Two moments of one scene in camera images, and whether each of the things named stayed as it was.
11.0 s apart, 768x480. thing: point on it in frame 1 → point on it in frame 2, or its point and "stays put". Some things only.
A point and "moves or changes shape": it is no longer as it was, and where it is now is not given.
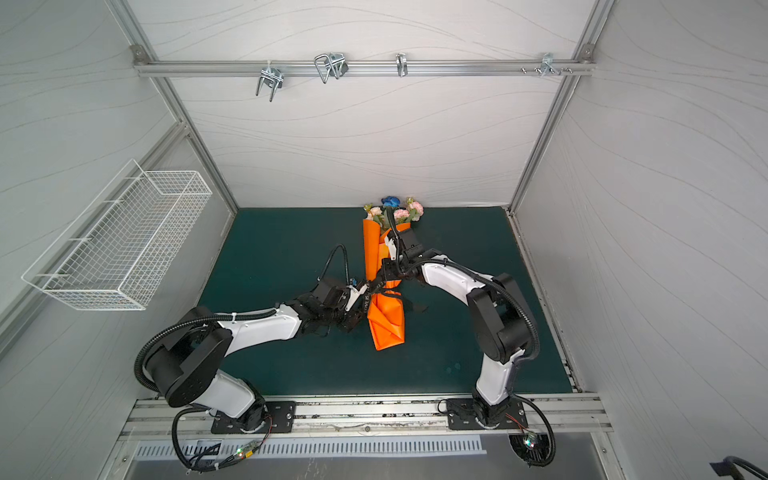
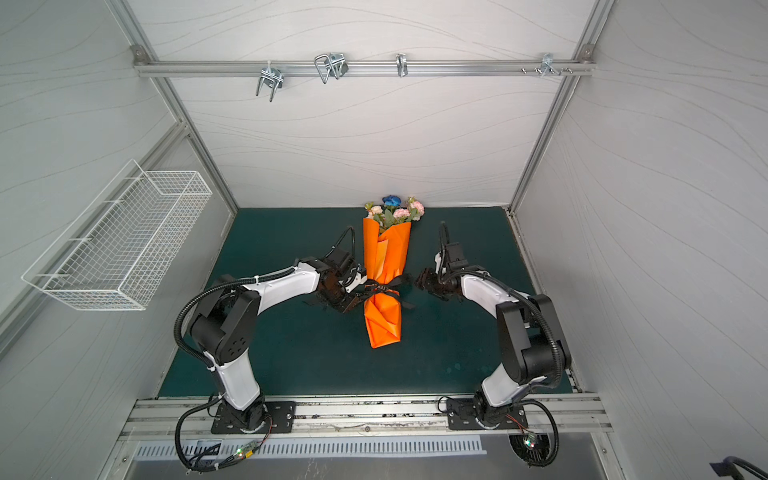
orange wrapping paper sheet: (385, 309) stays put
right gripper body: (389, 264) → (435, 283)
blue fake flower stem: (391, 202) stays put
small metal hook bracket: (401, 63) stays put
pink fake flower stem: (413, 212) stays put
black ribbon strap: (379, 287) moves or changes shape
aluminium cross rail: (366, 67) stays put
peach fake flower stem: (373, 212) stays put
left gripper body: (339, 315) → (339, 290)
